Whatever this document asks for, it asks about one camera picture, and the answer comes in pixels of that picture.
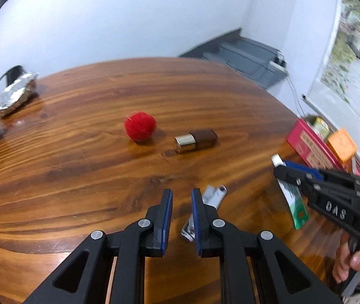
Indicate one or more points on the orange cube toy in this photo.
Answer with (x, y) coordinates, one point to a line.
(342, 145)

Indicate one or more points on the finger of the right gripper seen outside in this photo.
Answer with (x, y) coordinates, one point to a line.
(293, 177)

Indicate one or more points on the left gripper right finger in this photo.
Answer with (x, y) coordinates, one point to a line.
(254, 268)

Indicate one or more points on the red ball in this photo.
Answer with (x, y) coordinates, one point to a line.
(140, 126)

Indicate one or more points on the brown lipstick tube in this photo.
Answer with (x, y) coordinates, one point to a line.
(196, 140)

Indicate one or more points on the white squeeze tube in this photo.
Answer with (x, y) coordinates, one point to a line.
(295, 203)

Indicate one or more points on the person's right hand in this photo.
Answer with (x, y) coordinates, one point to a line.
(345, 261)

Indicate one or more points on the foil tray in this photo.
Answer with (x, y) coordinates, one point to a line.
(17, 86)

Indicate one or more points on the white door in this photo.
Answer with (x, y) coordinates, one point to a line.
(268, 21)

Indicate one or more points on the yellow cardboard box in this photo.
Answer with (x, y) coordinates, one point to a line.
(321, 128)

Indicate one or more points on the white power strip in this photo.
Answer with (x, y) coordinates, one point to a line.
(277, 67)

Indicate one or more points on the hanging scroll painting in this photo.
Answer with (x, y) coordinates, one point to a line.
(336, 92)

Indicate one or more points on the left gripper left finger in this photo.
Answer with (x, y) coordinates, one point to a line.
(110, 268)

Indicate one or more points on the pink tin box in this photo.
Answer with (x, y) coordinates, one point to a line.
(314, 151)

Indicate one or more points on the grey stairs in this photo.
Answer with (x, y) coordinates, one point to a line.
(250, 59)

